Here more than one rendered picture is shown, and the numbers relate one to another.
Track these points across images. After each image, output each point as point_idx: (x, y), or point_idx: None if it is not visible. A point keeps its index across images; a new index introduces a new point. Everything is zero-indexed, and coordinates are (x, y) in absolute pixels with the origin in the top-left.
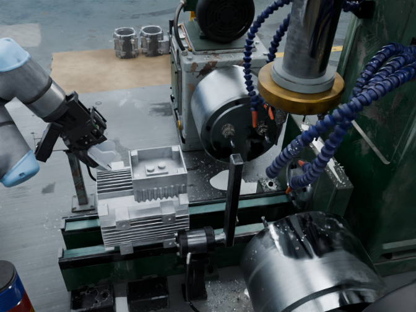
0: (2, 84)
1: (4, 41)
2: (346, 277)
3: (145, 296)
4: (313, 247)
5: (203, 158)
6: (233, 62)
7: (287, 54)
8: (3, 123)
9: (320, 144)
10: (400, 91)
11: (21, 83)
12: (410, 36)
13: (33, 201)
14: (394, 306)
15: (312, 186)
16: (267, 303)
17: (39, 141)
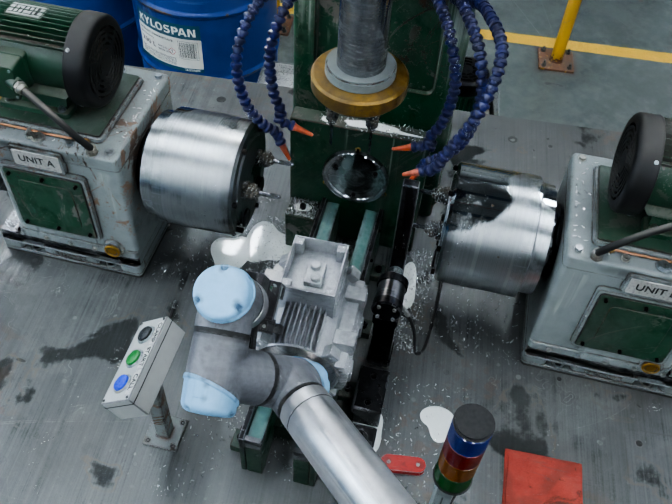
0: (252, 317)
1: (226, 271)
2: (537, 190)
3: (381, 393)
4: (499, 193)
5: (171, 259)
6: (147, 114)
7: (361, 60)
8: (272, 356)
9: (363, 122)
10: (415, 25)
11: (258, 298)
12: None
13: (118, 502)
14: (648, 158)
15: (382, 164)
16: (513, 259)
17: None
